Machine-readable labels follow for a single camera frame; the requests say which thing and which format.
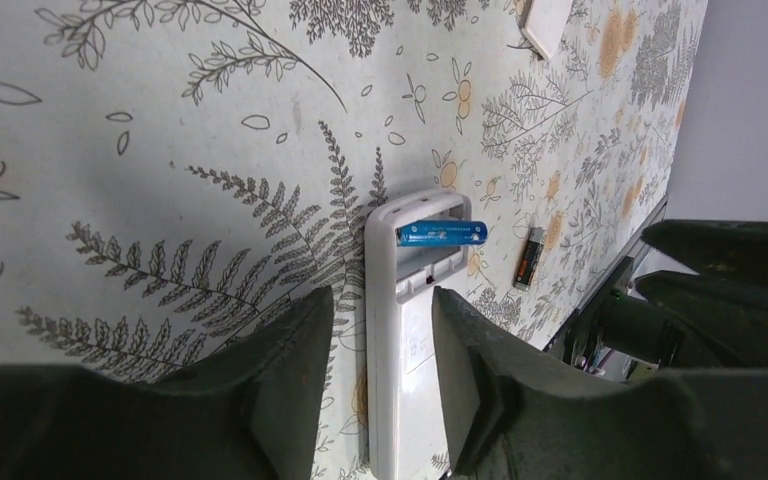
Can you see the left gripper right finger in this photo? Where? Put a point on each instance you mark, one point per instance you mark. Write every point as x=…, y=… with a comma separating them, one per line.
x=512, y=411

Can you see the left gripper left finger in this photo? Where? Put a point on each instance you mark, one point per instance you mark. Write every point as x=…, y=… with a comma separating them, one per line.
x=250, y=411

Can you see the white remote control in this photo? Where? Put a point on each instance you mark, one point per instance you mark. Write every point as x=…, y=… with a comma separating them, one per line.
x=406, y=432

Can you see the blue AA battery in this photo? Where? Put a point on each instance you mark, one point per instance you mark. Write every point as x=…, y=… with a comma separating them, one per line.
x=441, y=233

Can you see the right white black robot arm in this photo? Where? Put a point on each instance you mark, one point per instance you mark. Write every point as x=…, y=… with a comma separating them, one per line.
x=713, y=316

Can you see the floral table mat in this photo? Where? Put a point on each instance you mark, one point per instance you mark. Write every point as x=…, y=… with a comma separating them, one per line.
x=174, y=173

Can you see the white battery cover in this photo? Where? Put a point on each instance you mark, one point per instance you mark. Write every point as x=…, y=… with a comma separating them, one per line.
x=542, y=23

